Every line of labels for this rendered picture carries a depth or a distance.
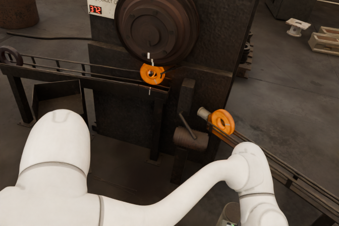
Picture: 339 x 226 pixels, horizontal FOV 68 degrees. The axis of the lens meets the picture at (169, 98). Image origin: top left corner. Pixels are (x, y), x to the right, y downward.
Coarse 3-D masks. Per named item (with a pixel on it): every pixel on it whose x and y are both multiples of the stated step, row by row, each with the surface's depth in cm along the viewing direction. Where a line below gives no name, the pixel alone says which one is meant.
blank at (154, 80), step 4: (144, 64) 154; (144, 68) 155; (148, 68) 154; (152, 68) 154; (156, 68) 153; (160, 68) 152; (140, 72) 158; (144, 72) 157; (156, 72) 154; (160, 72) 154; (144, 76) 159; (148, 76) 159; (156, 76) 156; (144, 80) 161; (148, 80) 160; (152, 80) 159; (156, 80) 158; (160, 80) 157; (152, 84) 161
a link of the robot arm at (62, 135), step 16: (48, 112) 62; (64, 112) 61; (32, 128) 58; (48, 128) 55; (64, 128) 56; (80, 128) 59; (32, 144) 52; (48, 144) 51; (64, 144) 52; (80, 144) 56; (32, 160) 49; (48, 160) 49; (64, 160) 50; (80, 160) 53
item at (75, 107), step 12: (36, 84) 152; (48, 84) 155; (60, 84) 158; (72, 84) 160; (36, 96) 154; (48, 96) 160; (60, 96) 163; (72, 96) 164; (36, 108) 149; (48, 108) 155; (60, 108) 155; (72, 108) 156; (36, 120) 144
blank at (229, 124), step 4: (216, 112) 144; (220, 112) 141; (224, 112) 140; (228, 112) 140; (212, 116) 148; (216, 116) 145; (220, 116) 142; (224, 116) 139; (228, 116) 139; (212, 120) 150; (216, 120) 146; (224, 120) 140; (228, 120) 138; (232, 120) 138; (216, 124) 147; (220, 124) 148; (228, 124) 139; (232, 124) 138; (220, 128) 146; (224, 128) 142; (228, 128) 140; (232, 128) 139; (228, 132) 141; (232, 132) 141
